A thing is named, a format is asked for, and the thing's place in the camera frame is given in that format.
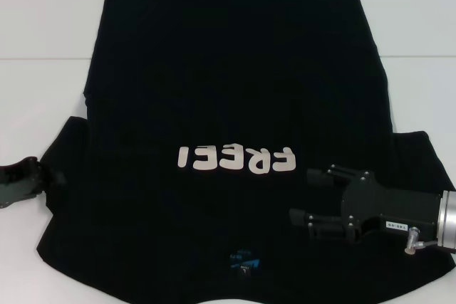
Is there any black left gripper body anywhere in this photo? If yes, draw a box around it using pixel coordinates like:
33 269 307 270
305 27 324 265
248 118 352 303
0 157 43 211

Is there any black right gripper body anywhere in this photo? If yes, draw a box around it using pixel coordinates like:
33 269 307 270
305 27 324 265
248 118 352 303
341 171 442 244

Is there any black shirt with white print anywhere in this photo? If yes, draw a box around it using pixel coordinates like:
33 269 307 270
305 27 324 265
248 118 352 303
37 0 456 304

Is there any right arm gripper cable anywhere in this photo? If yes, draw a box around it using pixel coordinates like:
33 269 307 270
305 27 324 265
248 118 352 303
404 226 456 257

